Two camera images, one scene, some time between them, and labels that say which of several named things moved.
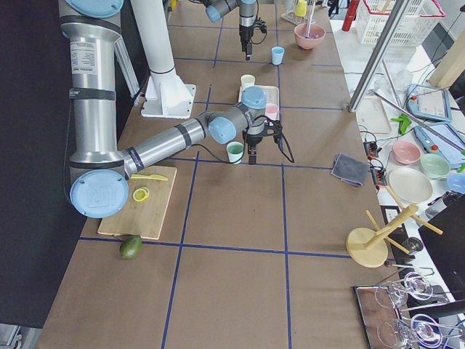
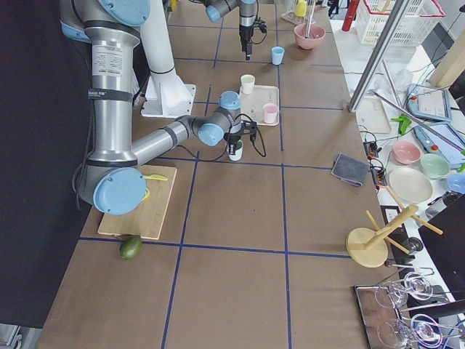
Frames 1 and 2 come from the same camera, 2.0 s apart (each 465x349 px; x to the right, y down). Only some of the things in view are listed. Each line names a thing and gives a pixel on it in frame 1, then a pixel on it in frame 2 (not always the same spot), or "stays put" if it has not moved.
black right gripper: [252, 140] -> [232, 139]
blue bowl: [456, 182] stays put
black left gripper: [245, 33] stays put
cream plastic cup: [246, 81] stays put
